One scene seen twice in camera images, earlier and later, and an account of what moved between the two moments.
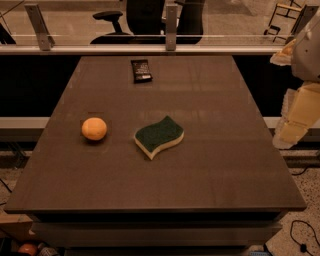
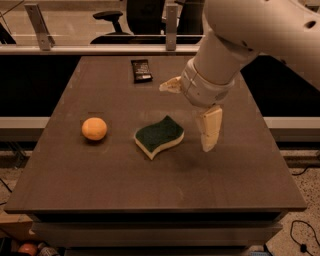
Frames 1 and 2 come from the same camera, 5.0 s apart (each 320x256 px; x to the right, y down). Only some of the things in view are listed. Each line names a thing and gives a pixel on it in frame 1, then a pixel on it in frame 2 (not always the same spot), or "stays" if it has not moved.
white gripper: [307, 57] → [202, 89]
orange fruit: [94, 128] stays
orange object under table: [28, 248] stays
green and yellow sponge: [155, 136] stays
